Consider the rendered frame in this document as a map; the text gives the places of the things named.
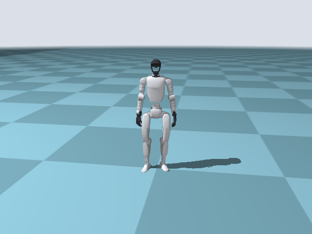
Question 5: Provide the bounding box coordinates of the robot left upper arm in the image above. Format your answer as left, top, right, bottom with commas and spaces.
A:
164, 77, 175, 100

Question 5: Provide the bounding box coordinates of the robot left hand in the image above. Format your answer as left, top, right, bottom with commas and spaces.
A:
172, 111, 177, 127

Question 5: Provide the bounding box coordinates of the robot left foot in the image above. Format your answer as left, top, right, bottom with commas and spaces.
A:
159, 162, 169, 172

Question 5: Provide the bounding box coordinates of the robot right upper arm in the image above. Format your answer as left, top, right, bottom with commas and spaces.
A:
138, 77, 147, 100

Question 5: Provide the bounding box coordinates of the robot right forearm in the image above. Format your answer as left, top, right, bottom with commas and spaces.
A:
136, 95, 143, 115

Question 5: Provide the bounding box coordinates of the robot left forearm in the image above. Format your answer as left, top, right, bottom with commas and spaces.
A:
170, 99, 176, 114

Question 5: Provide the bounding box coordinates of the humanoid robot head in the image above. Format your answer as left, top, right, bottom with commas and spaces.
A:
151, 59, 161, 78

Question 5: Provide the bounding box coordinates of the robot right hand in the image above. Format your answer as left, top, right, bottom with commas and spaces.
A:
136, 111, 142, 127

